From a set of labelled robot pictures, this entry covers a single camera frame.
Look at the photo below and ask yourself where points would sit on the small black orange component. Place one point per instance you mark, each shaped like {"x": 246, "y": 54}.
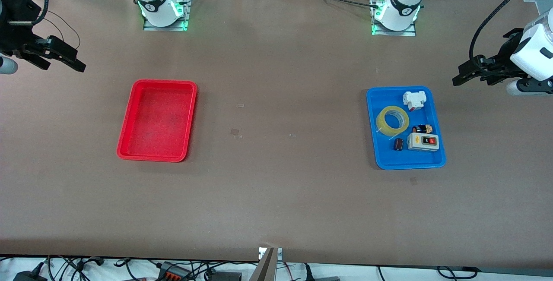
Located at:
{"x": 420, "y": 129}

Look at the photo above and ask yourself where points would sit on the black power adapter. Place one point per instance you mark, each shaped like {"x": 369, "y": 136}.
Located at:
{"x": 28, "y": 276}

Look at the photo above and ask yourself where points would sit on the black plug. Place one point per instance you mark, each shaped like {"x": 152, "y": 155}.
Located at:
{"x": 308, "y": 270}

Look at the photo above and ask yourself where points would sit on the metal camera mount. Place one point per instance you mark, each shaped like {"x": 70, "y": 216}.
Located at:
{"x": 265, "y": 268}

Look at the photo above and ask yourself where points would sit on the grey push-button switch box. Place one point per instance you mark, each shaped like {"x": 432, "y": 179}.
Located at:
{"x": 417, "y": 142}

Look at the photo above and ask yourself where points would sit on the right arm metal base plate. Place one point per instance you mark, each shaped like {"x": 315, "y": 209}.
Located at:
{"x": 187, "y": 13}

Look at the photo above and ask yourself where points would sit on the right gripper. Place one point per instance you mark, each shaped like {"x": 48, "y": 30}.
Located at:
{"x": 14, "y": 35}

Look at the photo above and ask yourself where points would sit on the red plastic tray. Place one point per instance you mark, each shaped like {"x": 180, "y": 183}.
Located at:
{"x": 157, "y": 121}

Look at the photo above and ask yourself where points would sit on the yellow tape roll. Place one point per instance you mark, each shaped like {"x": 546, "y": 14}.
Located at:
{"x": 382, "y": 126}

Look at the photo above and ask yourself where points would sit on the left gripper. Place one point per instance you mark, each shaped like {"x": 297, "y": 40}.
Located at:
{"x": 506, "y": 53}

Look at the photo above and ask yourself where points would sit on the blue plastic tray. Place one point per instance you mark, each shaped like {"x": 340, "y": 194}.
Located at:
{"x": 389, "y": 158}

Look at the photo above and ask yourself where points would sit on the black orange power strip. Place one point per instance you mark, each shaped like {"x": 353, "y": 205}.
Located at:
{"x": 173, "y": 272}

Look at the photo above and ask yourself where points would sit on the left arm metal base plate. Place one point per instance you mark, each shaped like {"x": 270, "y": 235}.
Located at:
{"x": 410, "y": 33}

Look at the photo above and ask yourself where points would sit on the small black cylindrical capacitor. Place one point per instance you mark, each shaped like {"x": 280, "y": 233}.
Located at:
{"x": 398, "y": 144}

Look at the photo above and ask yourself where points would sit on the white circuit breaker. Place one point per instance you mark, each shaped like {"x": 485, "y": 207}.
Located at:
{"x": 412, "y": 99}

